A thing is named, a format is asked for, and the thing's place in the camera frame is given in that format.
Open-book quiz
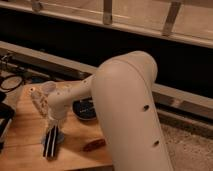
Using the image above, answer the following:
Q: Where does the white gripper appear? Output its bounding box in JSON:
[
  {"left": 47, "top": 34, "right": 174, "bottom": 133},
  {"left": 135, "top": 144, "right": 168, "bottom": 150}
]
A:
[{"left": 43, "top": 107, "right": 68, "bottom": 157}]

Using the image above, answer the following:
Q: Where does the blue eraser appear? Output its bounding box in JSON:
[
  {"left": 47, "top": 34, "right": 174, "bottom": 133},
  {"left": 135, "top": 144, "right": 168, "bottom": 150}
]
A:
[{"left": 41, "top": 132, "right": 64, "bottom": 145}]

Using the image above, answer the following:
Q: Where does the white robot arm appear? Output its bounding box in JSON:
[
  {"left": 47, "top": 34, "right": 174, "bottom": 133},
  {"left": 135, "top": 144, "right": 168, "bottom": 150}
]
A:
[{"left": 47, "top": 51, "right": 174, "bottom": 171}]

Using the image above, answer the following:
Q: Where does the wooden board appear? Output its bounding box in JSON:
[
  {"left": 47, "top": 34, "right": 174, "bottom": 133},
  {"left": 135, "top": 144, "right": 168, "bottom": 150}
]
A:
[{"left": 0, "top": 84, "right": 112, "bottom": 171}]

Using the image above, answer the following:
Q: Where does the black round dish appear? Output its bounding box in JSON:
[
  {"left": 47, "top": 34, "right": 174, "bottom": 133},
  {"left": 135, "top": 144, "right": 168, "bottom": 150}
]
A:
[{"left": 72, "top": 98, "right": 96, "bottom": 120}]

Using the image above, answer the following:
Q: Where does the brown oblong object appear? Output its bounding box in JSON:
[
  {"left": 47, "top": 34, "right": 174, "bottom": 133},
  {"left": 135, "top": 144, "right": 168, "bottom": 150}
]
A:
[{"left": 83, "top": 139, "right": 106, "bottom": 152}]

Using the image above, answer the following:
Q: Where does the black device at left edge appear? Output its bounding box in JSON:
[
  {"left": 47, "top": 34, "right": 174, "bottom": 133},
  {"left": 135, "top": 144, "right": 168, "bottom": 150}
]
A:
[{"left": 0, "top": 91, "right": 15, "bottom": 152}]

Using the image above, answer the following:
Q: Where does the black cable loop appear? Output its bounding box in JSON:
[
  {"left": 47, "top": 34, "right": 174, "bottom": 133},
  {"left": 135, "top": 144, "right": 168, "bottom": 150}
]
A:
[{"left": 0, "top": 74, "right": 24, "bottom": 92}]

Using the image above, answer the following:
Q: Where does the metal window rail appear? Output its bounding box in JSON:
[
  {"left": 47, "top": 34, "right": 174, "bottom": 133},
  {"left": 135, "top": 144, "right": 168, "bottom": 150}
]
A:
[{"left": 0, "top": 0, "right": 213, "bottom": 49}]

